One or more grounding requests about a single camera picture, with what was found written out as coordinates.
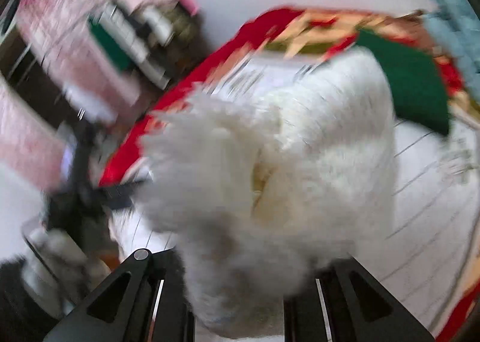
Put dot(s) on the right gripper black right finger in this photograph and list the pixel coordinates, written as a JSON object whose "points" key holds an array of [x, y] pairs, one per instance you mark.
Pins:
{"points": [[344, 302]]}

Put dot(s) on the white fluffy sweater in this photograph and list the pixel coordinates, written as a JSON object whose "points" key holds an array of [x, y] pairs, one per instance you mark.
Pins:
{"points": [[262, 192]]}

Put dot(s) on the white checked floral mat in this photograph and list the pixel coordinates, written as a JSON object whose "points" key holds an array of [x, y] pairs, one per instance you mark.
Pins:
{"points": [[436, 221]]}

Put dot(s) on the pink stacked textiles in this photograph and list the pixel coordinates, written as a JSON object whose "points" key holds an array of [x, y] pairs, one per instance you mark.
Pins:
{"points": [[52, 70]]}

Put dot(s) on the pile of clothes on rack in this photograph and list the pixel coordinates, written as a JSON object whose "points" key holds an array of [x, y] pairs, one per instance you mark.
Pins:
{"points": [[160, 40]]}

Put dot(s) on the red floral blanket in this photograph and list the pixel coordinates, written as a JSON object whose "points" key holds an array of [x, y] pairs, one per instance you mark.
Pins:
{"points": [[240, 49]]}

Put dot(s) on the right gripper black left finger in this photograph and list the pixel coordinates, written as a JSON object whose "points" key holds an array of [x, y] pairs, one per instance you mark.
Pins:
{"points": [[141, 300]]}

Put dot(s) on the light blue quilted duvet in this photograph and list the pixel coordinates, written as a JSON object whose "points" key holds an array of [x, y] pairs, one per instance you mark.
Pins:
{"points": [[455, 27]]}

